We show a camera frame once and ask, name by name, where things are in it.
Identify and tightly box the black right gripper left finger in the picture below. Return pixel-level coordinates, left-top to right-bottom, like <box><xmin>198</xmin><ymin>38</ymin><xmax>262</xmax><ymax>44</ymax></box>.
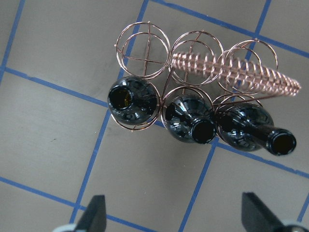
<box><xmin>76</xmin><ymin>195</ymin><xmax>107</xmax><ymax>232</ymax></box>

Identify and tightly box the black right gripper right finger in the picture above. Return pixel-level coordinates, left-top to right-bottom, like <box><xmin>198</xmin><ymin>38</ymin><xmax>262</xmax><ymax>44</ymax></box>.
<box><xmin>241</xmin><ymin>192</ymin><xmax>284</xmax><ymax>232</ymax></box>

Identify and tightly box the dark wine bottle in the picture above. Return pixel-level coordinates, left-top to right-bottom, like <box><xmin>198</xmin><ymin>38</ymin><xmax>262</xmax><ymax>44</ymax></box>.
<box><xmin>163</xmin><ymin>94</ymin><xmax>216</xmax><ymax>144</ymax></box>
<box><xmin>108</xmin><ymin>76</ymin><xmax>158</xmax><ymax>126</ymax></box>

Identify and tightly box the dark wine bottle in basket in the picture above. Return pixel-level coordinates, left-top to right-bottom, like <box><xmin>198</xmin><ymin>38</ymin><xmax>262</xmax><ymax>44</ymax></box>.
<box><xmin>108</xmin><ymin>76</ymin><xmax>158</xmax><ymax>126</ymax></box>

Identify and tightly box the copper wire wine basket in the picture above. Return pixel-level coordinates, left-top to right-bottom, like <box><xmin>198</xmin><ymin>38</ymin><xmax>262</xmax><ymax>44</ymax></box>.
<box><xmin>113</xmin><ymin>20</ymin><xmax>302</xmax><ymax>133</ymax></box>

